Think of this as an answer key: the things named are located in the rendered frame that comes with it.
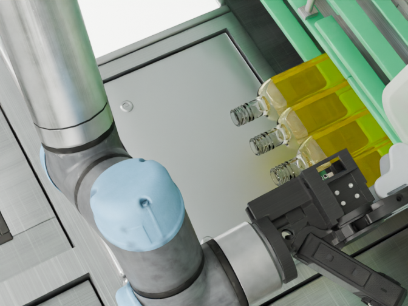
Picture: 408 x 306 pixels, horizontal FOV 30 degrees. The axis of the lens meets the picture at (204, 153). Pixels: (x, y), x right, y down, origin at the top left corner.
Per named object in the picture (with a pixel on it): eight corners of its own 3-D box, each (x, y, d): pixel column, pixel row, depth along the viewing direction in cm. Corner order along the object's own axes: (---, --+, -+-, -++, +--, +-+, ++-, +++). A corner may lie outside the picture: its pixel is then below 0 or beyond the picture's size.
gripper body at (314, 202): (353, 143, 75) (246, 200, 73) (399, 219, 73) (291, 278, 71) (338, 164, 82) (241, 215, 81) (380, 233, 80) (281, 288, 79)
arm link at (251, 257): (251, 303, 71) (245, 309, 78) (294, 279, 71) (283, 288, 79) (213, 232, 72) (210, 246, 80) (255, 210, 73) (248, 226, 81)
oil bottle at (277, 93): (356, 52, 129) (248, 101, 122) (365, 32, 124) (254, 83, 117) (375, 77, 127) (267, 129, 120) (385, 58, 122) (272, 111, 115)
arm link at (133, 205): (54, 170, 70) (99, 251, 76) (107, 229, 61) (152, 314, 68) (126, 126, 72) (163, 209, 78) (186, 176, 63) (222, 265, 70)
